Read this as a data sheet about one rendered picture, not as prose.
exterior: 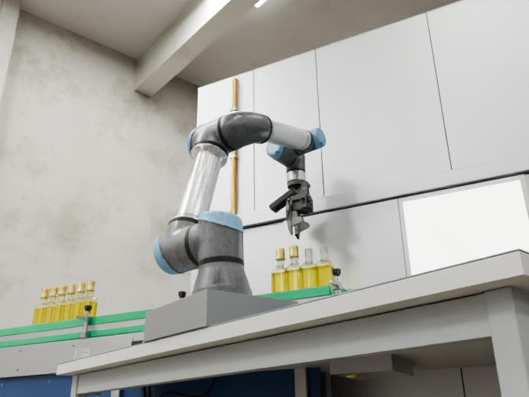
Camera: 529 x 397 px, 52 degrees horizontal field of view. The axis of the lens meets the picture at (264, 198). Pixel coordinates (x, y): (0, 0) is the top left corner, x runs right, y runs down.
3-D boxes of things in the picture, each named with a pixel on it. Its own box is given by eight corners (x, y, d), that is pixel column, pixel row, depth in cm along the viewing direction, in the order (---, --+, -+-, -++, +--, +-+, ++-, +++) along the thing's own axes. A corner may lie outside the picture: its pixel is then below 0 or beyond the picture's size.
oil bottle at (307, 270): (322, 322, 190) (319, 262, 198) (316, 319, 185) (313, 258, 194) (307, 324, 192) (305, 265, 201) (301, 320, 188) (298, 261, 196)
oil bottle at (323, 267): (338, 320, 188) (334, 260, 196) (332, 317, 183) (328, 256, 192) (323, 322, 190) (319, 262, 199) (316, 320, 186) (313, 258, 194)
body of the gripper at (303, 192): (305, 207, 201) (304, 177, 206) (284, 212, 205) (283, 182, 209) (313, 214, 207) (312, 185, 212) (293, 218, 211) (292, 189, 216)
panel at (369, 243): (545, 274, 174) (524, 177, 187) (545, 272, 171) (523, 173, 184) (289, 306, 212) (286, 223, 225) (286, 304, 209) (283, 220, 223)
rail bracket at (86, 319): (90, 339, 215) (94, 305, 221) (76, 336, 209) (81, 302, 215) (83, 339, 217) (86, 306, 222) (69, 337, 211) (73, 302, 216)
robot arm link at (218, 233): (223, 252, 132) (223, 200, 137) (183, 264, 139) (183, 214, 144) (254, 262, 141) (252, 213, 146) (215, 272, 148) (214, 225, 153)
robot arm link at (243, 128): (246, 98, 161) (323, 123, 202) (217, 111, 167) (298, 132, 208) (253, 135, 159) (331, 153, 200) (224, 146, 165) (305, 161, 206)
